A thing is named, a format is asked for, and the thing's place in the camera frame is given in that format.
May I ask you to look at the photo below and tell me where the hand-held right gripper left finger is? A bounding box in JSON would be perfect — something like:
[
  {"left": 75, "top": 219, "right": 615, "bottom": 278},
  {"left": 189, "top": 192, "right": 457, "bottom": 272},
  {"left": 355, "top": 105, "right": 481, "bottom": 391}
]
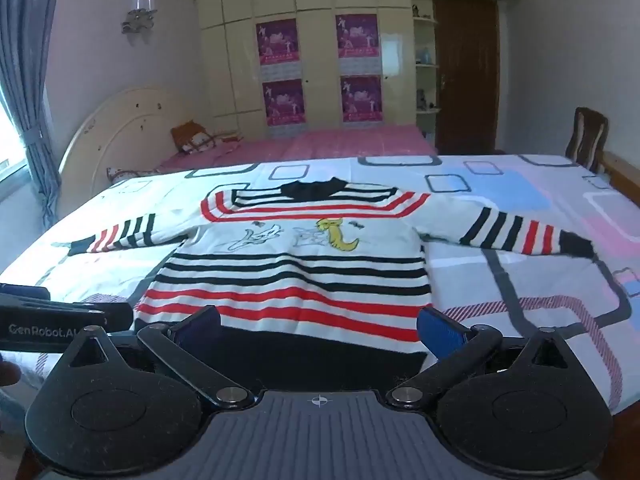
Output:
[{"left": 50, "top": 305, "right": 258, "bottom": 411}]

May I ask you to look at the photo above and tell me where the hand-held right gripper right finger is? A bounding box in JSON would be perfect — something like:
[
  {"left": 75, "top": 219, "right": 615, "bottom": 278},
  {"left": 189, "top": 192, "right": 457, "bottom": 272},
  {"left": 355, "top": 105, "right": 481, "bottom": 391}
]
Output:
[{"left": 387, "top": 306, "right": 588, "bottom": 408}]

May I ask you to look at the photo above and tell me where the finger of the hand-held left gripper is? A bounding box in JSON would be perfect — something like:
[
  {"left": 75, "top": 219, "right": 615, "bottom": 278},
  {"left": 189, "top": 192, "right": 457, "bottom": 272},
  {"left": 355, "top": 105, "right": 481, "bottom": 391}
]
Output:
[{"left": 70, "top": 301, "right": 135, "bottom": 333}]

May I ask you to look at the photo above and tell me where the striped knit sweater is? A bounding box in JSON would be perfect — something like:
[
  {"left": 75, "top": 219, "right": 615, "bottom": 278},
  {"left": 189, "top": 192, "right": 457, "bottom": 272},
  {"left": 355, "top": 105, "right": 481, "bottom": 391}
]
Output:
[{"left": 67, "top": 177, "right": 596, "bottom": 381}]

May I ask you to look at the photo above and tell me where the patterned bed sheet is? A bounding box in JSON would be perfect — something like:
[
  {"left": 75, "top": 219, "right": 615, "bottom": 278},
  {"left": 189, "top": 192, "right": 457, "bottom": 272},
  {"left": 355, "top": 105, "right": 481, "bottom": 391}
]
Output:
[{"left": 0, "top": 152, "right": 640, "bottom": 416}]

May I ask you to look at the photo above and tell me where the brown white patterned pillow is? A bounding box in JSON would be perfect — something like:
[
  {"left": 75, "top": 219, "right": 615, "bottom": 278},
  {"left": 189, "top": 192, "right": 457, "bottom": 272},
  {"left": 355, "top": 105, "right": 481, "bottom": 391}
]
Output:
[{"left": 106, "top": 166, "right": 161, "bottom": 183}]

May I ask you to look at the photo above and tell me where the window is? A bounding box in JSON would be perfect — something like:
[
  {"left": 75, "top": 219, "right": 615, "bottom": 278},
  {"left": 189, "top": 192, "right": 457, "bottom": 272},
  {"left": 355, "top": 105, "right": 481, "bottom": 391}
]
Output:
[{"left": 0, "top": 95, "right": 31, "bottom": 181}]

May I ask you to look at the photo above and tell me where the cream arched headboard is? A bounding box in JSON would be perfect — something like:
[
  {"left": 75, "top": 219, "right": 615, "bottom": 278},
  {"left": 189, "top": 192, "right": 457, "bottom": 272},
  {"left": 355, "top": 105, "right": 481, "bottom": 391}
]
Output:
[{"left": 59, "top": 86, "right": 208, "bottom": 211}]

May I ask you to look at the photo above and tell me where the pink pillow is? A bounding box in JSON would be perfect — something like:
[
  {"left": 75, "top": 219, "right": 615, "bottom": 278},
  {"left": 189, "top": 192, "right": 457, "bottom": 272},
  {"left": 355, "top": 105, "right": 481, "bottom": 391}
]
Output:
[{"left": 210, "top": 132, "right": 246, "bottom": 151}]

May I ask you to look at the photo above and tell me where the orange patterned cushion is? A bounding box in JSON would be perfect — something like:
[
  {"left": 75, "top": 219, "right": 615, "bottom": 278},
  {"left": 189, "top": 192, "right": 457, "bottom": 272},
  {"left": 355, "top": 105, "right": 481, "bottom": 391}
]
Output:
[{"left": 171, "top": 119, "right": 221, "bottom": 155}]

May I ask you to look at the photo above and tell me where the pink bed sheet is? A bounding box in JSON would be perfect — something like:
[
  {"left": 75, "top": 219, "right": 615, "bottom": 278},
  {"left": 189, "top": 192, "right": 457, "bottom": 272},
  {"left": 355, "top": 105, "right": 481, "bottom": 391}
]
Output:
[{"left": 150, "top": 124, "right": 438, "bottom": 173}]

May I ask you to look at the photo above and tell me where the wooden chair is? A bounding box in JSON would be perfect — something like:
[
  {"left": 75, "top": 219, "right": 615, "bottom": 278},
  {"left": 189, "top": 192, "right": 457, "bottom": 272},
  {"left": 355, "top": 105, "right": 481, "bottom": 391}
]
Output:
[{"left": 565, "top": 106, "right": 610, "bottom": 173}]

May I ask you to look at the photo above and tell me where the corner shelf unit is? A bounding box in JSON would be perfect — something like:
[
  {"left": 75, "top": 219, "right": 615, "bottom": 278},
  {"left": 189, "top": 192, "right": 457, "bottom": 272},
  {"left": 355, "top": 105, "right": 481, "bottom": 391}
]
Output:
[{"left": 412, "top": 2, "right": 442, "bottom": 153}]

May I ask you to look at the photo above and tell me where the brown wooden door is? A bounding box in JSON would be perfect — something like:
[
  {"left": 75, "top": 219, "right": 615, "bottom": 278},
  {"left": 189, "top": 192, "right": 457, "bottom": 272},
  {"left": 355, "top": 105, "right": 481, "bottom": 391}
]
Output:
[{"left": 432, "top": 0, "right": 501, "bottom": 156}]

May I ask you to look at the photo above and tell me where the blue curtain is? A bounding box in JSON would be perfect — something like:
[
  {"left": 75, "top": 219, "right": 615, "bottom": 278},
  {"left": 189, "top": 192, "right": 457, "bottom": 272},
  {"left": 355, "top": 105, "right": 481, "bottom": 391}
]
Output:
[{"left": 0, "top": 0, "right": 68, "bottom": 216}]

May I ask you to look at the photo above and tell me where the white paper sheet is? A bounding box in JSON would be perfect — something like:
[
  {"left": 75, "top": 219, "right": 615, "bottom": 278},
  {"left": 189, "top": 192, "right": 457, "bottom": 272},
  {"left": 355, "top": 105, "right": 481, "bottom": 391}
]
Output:
[{"left": 381, "top": 34, "right": 401, "bottom": 79}]

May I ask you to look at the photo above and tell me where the cream wardrobe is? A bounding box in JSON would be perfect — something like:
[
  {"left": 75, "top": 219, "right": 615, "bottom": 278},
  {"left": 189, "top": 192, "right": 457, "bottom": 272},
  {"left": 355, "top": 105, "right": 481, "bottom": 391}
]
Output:
[{"left": 194, "top": 0, "right": 526, "bottom": 142}]

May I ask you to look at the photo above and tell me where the purple wall calendar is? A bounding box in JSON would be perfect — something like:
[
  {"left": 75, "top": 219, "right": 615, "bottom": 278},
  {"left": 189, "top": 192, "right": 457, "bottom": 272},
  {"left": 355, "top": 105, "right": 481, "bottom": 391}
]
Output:
[
  {"left": 262, "top": 80, "right": 306, "bottom": 127},
  {"left": 341, "top": 76, "right": 384, "bottom": 124},
  {"left": 256, "top": 19, "right": 301, "bottom": 81},
  {"left": 336, "top": 14, "right": 380, "bottom": 77}
]

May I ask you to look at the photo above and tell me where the wooden bed frame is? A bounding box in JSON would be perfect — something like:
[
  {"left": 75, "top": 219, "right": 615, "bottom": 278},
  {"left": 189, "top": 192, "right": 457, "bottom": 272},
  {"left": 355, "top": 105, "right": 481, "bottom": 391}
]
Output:
[{"left": 582, "top": 150, "right": 640, "bottom": 221}]

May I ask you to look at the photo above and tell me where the glass wall lamp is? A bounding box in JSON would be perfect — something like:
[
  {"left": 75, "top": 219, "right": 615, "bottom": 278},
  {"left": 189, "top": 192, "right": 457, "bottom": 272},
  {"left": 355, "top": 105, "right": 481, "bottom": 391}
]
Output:
[{"left": 121, "top": 0, "right": 159, "bottom": 43}]

